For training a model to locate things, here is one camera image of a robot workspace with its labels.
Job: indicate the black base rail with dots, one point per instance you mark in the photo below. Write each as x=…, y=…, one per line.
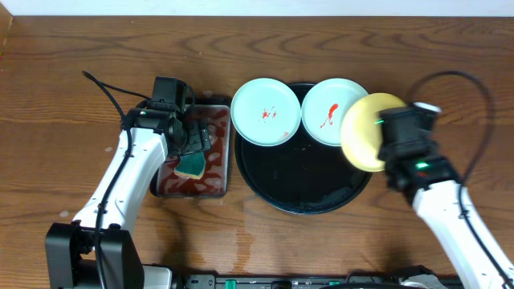
x=252, y=282

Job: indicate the round black tray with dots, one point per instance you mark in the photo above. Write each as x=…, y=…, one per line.
x=300, y=176

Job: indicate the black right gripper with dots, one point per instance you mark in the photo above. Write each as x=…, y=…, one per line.
x=432, y=149

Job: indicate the yellow plate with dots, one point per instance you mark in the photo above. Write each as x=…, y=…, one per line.
x=361, y=131

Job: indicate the white rectangular wash tray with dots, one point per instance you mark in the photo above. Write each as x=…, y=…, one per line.
x=213, y=183

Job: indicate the mint green plate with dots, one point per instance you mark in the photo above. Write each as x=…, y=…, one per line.
x=266, y=112
x=325, y=106

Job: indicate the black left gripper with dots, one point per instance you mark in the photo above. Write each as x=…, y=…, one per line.
x=197, y=138

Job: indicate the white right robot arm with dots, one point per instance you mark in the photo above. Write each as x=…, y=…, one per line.
x=437, y=194

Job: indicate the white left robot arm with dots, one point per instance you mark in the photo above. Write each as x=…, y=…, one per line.
x=96, y=249

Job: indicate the green yellow sponge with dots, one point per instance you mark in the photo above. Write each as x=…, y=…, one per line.
x=191, y=166

